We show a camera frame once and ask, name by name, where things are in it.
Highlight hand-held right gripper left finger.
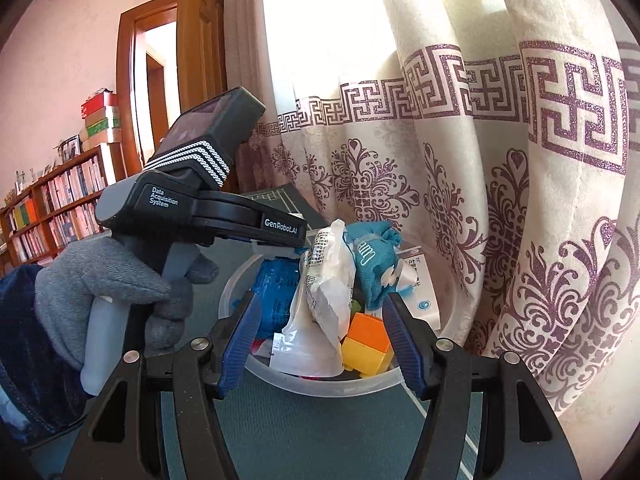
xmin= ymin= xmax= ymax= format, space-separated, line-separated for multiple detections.
xmin=62 ymin=290 xmax=264 ymax=480

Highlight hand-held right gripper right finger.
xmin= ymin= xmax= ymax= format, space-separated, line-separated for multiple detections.
xmin=382 ymin=292 xmax=584 ymax=480

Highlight yellow orange toy brick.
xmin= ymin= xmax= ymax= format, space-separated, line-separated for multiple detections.
xmin=340 ymin=312 xmax=394 ymax=377

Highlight white medicine box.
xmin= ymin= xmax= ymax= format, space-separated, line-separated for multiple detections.
xmin=399 ymin=253 xmax=442 ymax=332

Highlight clear plastic container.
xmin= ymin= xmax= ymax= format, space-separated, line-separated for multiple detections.
xmin=218 ymin=229 xmax=457 ymax=399

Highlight plain blue snack packet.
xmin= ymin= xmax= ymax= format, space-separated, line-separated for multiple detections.
xmin=252 ymin=257 xmax=304 ymax=339

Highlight blue cloth pouch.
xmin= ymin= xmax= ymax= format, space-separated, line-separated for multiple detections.
xmin=345 ymin=220 xmax=417 ymax=311

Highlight white plastic packet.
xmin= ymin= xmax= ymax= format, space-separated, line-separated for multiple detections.
xmin=269 ymin=218 xmax=357 ymax=379

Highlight person's left hand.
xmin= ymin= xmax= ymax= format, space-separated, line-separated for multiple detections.
xmin=34 ymin=233 xmax=220 ymax=372

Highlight stack of boxes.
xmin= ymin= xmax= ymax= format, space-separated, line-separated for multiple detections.
xmin=79 ymin=90 xmax=122 ymax=152

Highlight wooden bookshelf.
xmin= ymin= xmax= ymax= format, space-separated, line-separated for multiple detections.
xmin=0 ymin=144 xmax=117 ymax=273

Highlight patterned white curtain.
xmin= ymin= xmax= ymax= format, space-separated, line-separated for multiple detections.
xmin=224 ymin=0 xmax=640 ymax=441

